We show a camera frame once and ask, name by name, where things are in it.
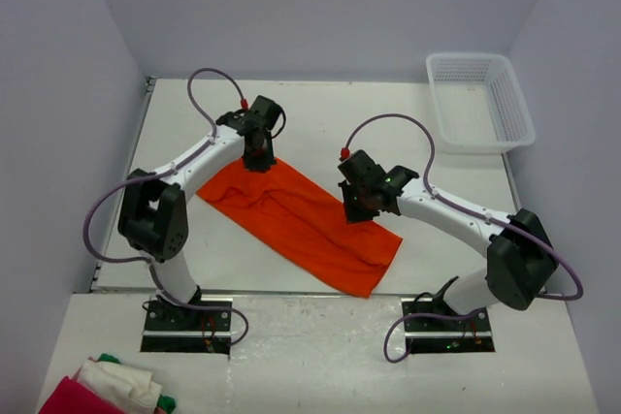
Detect orange t shirt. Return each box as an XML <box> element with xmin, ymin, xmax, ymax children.
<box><xmin>196</xmin><ymin>159</ymin><xmax>403</xmax><ymax>298</ymax></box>

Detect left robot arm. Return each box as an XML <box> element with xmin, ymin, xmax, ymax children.
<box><xmin>117</xmin><ymin>96</ymin><xmax>286</xmax><ymax>330</ymax></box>

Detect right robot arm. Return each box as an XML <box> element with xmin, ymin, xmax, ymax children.
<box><xmin>339</xmin><ymin>150</ymin><xmax>557</xmax><ymax>330</ymax></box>

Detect white plastic basket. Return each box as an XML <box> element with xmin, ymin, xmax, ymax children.
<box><xmin>426</xmin><ymin>52</ymin><xmax>536</xmax><ymax>154</ymax></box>

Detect green folded shirt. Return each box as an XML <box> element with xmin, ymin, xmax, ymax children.
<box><xmin>94</xmin><ymin>353</ymin><xmax>177</xmax><ymax>413</ymax></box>

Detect white folded shirt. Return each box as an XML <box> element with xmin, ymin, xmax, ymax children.
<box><xmin>77</xmin><ymin>360</ymin><xmax>162</xmax><ymax>413</ymax></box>

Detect pink folded shirt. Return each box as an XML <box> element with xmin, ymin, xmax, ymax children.
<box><xmin>39</xmin><ymin>376</ymin><xmax>122</xmax><ymax>414</ymax></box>

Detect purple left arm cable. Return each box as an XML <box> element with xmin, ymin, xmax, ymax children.
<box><xmin>82</xmin><ymin>68</ymin><xmax>251</xmax><ymax>348</ymax></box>

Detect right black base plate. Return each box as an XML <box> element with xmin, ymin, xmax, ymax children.
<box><xmin>404</xmin><ymin>309</ymin><xmax>496</xmax><ymax>354</ymax></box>

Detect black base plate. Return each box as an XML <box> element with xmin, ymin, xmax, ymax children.
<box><xmin>404</xmin><ymin>309</ymin><xmax>496</xmax><ymax>354</ymax></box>
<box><xmin>140</xmin><ymin>298</ymin><xmax>232</xmax><ymax>356</ymax></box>

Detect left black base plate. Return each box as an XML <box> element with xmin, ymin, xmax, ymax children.
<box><xmin>140</xmin><ymin>298</ymin><xmax>232</xmax><ymax>356</ymax></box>

